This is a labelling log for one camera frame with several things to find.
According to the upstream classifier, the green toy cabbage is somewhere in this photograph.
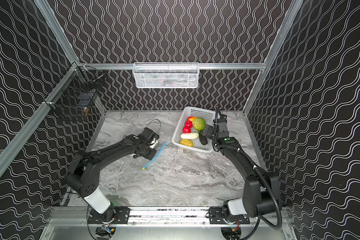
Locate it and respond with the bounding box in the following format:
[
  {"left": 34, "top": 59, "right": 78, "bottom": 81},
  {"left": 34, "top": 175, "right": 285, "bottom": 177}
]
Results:
[{"left": 193, "top": 118, "right": 207, "bottom": 131}]

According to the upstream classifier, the clear zip bag blue zipper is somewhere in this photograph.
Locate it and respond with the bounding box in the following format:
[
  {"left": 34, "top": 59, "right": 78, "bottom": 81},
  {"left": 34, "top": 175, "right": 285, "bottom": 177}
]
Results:
[{"left": 142, "top": 142, "right": 168, "bottom": 171}]

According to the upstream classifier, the red toy apple with stem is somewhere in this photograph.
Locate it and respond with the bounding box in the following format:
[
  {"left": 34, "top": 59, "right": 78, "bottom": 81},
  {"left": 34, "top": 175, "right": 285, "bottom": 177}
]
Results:
[{"left": 185, "top": 120, "right": 193, "bottom": 128}]

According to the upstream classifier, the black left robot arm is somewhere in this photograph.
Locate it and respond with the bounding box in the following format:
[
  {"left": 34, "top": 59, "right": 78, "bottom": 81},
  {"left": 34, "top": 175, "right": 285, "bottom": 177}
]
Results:
[{"left": 64, "top": 128, "right": 160, "bottom": 215}]

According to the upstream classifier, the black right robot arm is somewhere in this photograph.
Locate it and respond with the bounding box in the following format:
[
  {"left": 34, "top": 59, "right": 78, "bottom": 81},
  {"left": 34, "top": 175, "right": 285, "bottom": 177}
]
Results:
[{"left": 203, "top": 110, "right": 282, "bottom": 220}]

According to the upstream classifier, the dark green toy avocado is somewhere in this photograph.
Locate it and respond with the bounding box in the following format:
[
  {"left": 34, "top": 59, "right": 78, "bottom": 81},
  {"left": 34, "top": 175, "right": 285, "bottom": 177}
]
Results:
[{"left": 199, "top": 135, "right": 208, "bottom": 146}]

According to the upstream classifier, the white plastic perforated basket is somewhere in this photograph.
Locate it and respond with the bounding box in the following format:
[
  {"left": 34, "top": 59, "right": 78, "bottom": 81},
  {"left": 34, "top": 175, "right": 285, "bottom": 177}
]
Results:
[{"left": 172, "top": 107, "right": 216, "bottom": 153}]

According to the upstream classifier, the pale green toy cucumber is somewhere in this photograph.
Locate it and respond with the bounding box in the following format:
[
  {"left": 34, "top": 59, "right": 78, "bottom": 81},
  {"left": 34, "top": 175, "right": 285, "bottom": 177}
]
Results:
[{"left": 181, "top": 132, "right": 199, "bottom": 140}]

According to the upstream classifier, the red toy pomegranate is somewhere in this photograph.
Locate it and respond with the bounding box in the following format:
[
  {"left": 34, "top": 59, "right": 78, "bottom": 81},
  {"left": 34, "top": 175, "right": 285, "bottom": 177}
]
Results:
[{"left": 183, "top": 127, "right": 191, "bottom": 134}]

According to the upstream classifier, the orange red toy peach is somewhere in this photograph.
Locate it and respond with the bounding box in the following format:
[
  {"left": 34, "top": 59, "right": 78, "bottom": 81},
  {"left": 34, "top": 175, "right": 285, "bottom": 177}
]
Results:
[{"left": 188, "top": 117, "right": 197, "bottom": 122}]

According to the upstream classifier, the yellow toy potato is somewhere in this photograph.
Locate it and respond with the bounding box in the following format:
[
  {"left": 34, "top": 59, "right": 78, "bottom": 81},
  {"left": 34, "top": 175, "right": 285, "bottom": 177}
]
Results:
[{"left": 179, "top": 139, "right": 194, "bottom": 147}]

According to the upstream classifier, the aluminium back horizontal bar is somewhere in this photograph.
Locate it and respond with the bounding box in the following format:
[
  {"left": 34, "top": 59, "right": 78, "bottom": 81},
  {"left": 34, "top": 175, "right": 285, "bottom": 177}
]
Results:
[{"left": 79, "top": 63, "right": 266, "bottom": 71}]

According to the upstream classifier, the aluminium left side bar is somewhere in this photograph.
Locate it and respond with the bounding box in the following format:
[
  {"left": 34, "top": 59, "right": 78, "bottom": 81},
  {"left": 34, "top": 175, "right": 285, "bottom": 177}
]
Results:
[{"left": 0, "top": 63, "right": 78, "bottom": 178}]

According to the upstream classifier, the white mesh wall basket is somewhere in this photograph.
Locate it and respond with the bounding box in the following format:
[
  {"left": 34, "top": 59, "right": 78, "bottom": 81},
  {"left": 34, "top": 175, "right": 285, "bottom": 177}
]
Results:
[{"left": 133, "top": 67, "right": 200, "bottom": 89}]

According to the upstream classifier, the black wire wall basket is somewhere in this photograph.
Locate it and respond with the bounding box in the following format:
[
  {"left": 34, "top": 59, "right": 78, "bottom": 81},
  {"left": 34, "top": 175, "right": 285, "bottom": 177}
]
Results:
[{"left": 47, "top": 66, "right": 105, "bottom": 122}]

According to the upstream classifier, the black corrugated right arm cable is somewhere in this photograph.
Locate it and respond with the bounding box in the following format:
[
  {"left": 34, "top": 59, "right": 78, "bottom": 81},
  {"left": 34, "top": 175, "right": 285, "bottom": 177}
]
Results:
[{"left": 227, "top": 145, "right": 283, "bottom": 240}]

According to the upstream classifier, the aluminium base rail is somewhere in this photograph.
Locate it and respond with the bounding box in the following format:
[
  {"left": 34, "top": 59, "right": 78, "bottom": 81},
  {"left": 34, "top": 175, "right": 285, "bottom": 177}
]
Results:
[{"left": 47, "top": 205, "right": 292, "bottom": 229}]

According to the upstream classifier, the aluminium frame corner post right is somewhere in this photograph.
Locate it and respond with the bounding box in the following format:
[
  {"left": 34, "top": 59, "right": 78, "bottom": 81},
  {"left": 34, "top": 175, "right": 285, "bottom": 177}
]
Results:
[{"left": 243, "top": 0, "right": 304, "bottom": 116}]

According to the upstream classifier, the aluminium frame corner post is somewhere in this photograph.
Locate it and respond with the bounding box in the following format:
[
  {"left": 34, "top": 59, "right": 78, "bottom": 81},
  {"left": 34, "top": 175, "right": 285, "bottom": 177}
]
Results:
[
  {"left": 35, "top": 0, "right": 80, "bottom": 64},
  {"left": 243, "top": 0, "right": 304, "bottom": 116}
]

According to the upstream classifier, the aluminium frame corner post left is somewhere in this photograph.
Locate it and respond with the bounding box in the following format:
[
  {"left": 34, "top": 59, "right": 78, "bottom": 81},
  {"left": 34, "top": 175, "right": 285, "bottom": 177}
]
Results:
[{"left": 35, "top": 0, "right": 80, "bottom": 64}]

